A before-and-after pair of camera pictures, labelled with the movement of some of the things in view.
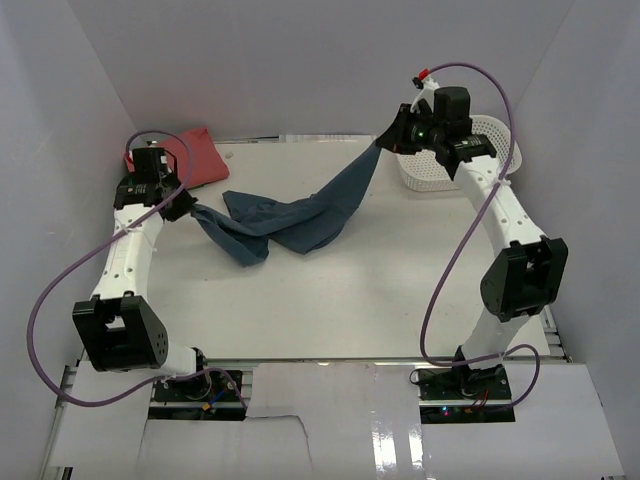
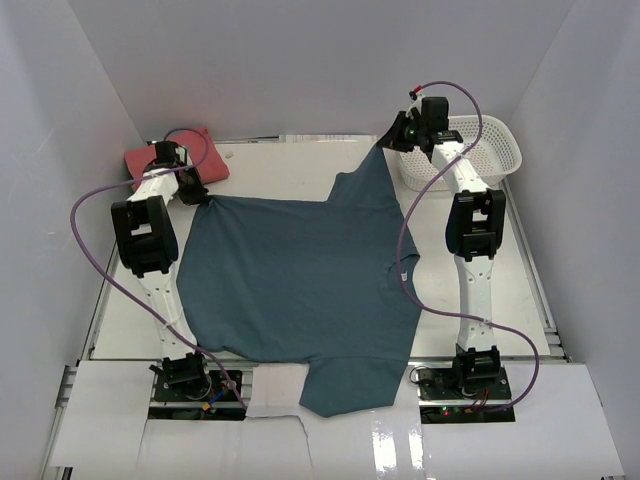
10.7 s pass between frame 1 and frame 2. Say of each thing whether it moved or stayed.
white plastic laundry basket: stayed
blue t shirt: moved
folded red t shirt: stayed
